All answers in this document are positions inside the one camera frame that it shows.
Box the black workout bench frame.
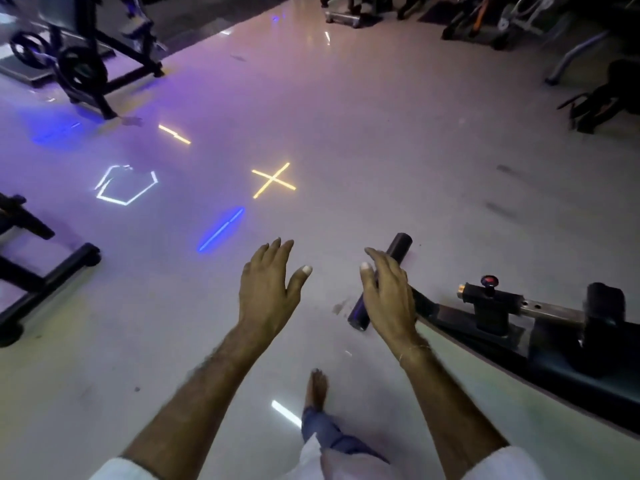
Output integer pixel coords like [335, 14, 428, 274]
[409, 281, 640, 436]

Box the black round weight plate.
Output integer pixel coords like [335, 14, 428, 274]
[58, 44, 109, 91]
[9, 30, 52, 71]

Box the dark gym machine base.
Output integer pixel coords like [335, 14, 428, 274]
[319, 0, 432, 29]

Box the person's bare foot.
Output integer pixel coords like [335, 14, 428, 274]
[303, 369, 330, 413]

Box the person's left forearm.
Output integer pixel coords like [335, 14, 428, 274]
[120, 322, 281, 468]

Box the grey and orange gym machine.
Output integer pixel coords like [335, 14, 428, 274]
[441, 0, 573, 51]

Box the person's left hand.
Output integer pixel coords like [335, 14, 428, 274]
[238, 238, 313, 341]

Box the person's right forearm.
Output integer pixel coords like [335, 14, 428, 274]
[399, 347, 510, 465]

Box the person's white shirt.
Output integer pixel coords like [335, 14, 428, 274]
[89, 434, 547, 480]

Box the black foam roller bar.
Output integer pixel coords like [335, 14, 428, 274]
[348, 233, 414, 332]

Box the person's right hand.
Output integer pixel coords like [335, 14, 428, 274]
[360, 247, 432, 366]

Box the person's blue trouser leg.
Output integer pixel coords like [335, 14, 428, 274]
[301, 406, 390, 464]

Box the black foam bench pad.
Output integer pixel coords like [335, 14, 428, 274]
[584, 283, 627, 345]

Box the black gym machine with bar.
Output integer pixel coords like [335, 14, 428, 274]
[544, 30, 640, 136]

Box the black machine floor base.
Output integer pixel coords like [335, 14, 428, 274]
[0, 193, 102, 348]

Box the thin thread wrist bracelet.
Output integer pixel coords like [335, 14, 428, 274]
[398, 344, 433, 368]

